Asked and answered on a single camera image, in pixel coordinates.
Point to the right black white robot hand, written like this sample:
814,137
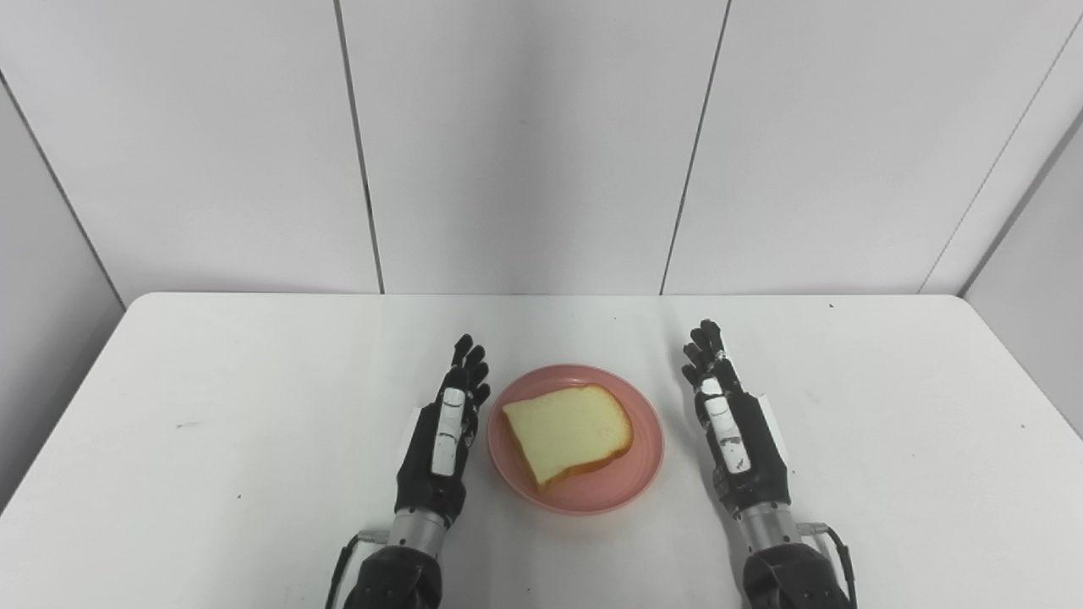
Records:
744,457

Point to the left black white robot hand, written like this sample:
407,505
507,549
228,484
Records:
431,465

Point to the pink round plate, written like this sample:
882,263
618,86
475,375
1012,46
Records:
643,465

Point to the slice of bread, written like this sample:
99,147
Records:
565,433

